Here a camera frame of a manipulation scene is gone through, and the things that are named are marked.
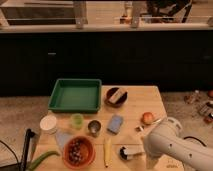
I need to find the white black dish brush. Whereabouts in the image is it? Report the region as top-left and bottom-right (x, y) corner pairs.
(119, 147), (144, 160)

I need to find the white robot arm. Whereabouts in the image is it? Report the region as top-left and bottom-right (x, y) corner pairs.
(143, 117), (213, 171)

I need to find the green plastic tray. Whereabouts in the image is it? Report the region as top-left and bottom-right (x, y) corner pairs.
(48, 79), (102, 113)

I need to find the dark brown bowl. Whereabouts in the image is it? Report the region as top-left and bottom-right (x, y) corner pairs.
(105, 87), (127, 108)

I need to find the tan sponge block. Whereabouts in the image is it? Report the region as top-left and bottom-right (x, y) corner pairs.
(109, 88), (126, 103)

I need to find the blue sponge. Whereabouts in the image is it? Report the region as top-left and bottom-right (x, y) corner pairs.
(107, 115), (123, 134)

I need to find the small metal cup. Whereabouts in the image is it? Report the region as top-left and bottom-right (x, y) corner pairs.
(88, 120), (101, 137)

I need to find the green plastic cup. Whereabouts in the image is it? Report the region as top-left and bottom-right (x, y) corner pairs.
(70, 113), (84, 130)

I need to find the red apple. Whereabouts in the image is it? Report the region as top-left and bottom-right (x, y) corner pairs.
(141, 112), (154, 125)

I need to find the small black clip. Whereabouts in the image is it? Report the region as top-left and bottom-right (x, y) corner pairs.
(135, 126), (144, 132)

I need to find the clear plastic bag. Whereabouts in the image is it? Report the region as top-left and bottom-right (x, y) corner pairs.
(55, 131), (72, 150)

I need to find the white round container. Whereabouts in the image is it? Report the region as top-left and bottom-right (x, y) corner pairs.
(40, 115), (57, 134)

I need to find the orange bowl with beans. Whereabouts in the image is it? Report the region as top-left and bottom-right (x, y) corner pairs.
(62, 136), (95, 170)

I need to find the black stand pole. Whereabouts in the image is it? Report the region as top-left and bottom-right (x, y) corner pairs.
(20, 129), (35, 171)

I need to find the green cucumber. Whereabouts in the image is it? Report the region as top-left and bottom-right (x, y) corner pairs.
(28, 151), (60, 171)

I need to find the black cable right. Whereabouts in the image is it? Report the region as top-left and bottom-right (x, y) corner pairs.
(183, 135), (208, 148)

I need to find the black cable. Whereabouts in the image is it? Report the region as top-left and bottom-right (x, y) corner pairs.
(0, 139), (21, 169)
(183, 135), (208, 148)

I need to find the black cable left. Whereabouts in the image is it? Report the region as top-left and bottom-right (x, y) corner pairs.
(0, 139), (21, 169)

